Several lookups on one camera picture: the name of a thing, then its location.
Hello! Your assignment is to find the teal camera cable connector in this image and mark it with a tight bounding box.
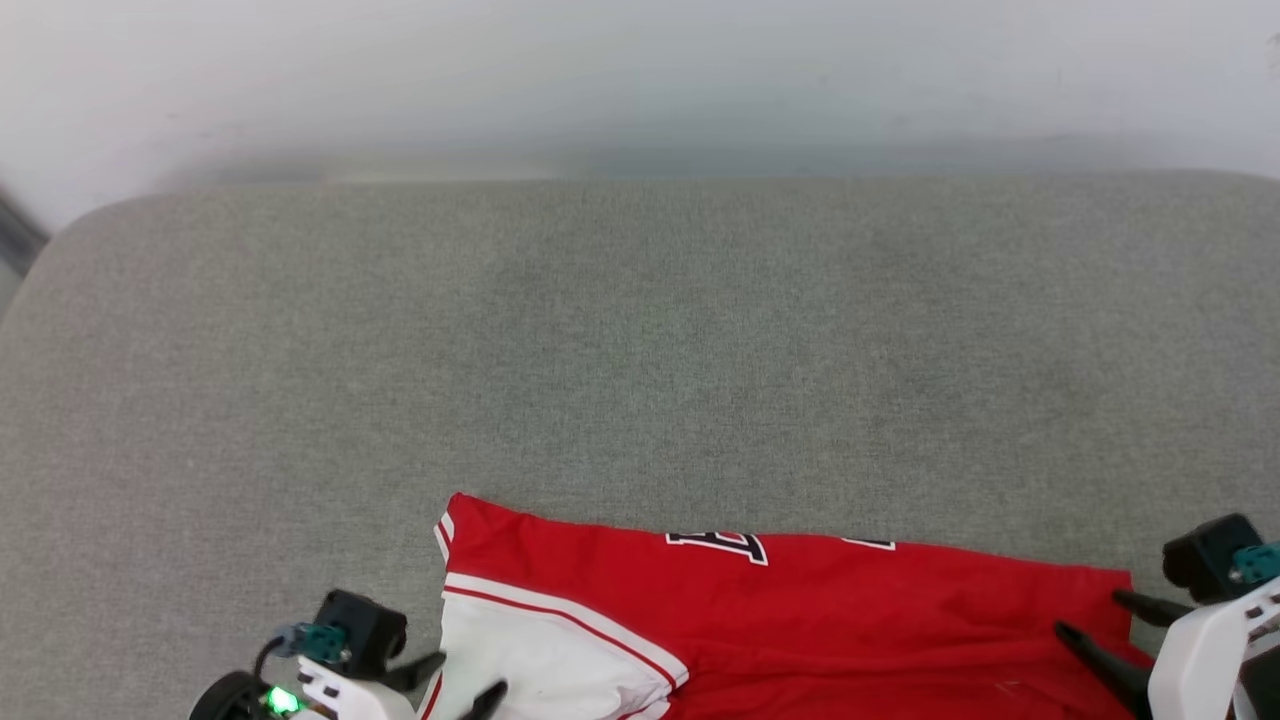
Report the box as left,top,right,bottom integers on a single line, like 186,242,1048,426
1232,545,1280,586
255,622,351,683

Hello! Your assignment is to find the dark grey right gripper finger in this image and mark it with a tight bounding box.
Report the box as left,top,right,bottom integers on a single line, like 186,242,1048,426
1113,590,1196,626
1055,622,1153,716

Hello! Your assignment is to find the teal right camera cable connector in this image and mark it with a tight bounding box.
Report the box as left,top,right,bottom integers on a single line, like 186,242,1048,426
1232,545,1280,586

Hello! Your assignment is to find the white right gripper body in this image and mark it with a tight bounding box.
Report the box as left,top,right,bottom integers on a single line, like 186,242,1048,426
1148,578,1280,720

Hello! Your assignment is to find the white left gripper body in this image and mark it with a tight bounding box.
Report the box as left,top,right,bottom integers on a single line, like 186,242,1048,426
262,655,421,720

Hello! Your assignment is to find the red Bulls basketball jersey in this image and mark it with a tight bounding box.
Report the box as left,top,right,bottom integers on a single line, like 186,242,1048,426
415,492,1161,720

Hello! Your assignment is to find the teal left camera cable connector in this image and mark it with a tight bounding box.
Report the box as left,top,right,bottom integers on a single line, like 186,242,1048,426
255,622,351,683

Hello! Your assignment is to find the grey fabric sofa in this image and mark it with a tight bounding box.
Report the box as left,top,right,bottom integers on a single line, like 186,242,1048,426
0,170,1280,720

